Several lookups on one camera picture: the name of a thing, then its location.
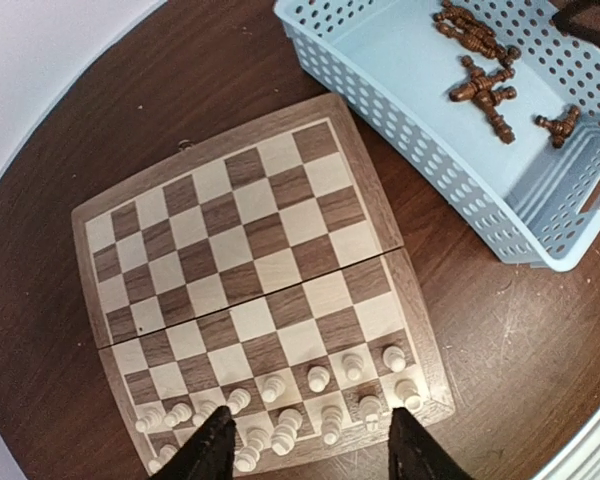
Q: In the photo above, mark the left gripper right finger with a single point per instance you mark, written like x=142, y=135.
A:
x=414, y=454

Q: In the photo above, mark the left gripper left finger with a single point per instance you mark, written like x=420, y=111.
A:
x=208, y=455

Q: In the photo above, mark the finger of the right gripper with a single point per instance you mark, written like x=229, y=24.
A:
x=580, y=19

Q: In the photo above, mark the white queen chess piece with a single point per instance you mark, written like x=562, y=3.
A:
x=247, y=458

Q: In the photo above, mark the white rook chess piece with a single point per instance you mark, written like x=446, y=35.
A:
x=166, y=453

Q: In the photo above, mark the white king chess piece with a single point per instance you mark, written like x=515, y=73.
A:
x=284, y=436

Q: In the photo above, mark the white pawn chess piece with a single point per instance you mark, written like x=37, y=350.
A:
x=238, y=400

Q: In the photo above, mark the dark chess pieces pile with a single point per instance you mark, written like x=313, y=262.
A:
x=482, y=89

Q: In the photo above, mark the wooden folding chess board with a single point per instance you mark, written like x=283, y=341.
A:
x=266, y=250

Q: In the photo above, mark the light blue plastic basket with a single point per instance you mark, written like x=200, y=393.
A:
x=534, y=201

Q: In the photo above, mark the front aluminium rail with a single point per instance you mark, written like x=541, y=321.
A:
x=580, y=459

